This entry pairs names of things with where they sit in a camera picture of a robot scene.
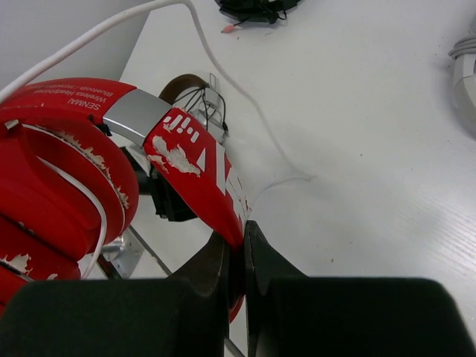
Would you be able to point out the brown silver headphones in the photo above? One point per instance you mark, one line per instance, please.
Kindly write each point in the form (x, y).
(201, 99)

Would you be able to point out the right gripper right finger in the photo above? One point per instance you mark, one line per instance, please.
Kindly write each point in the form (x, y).
(291, 314)

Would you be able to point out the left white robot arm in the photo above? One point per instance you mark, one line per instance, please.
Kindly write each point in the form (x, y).
(168, 203)

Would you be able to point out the red headphones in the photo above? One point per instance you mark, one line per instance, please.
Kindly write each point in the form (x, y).
(67, 190)

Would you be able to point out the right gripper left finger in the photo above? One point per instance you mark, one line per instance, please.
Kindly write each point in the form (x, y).
(185, 314)

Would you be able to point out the black headphones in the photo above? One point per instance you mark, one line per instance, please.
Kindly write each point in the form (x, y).
(259, 11)

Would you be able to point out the grey white headphones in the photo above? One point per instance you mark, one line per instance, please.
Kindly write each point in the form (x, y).
(463, 54)

